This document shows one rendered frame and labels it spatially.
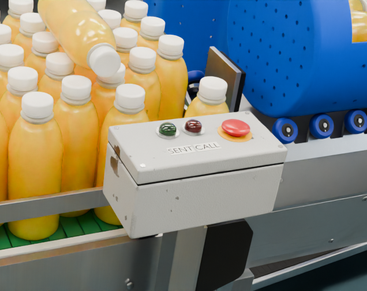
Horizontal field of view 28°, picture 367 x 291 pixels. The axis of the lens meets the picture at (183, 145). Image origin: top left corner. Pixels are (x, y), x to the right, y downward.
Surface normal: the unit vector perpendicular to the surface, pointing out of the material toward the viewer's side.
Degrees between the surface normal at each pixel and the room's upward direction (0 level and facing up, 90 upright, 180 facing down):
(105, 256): 90
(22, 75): 0
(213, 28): 90
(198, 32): 90
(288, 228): 110
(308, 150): 52
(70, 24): 45
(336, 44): 75
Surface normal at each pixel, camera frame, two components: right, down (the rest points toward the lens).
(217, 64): -0.90, 0.11
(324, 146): 0.41, -0.11
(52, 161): 0.73, 0.44
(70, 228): 0.14, -0.84
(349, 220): 0.36, 0.77
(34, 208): 0.42, 0.52
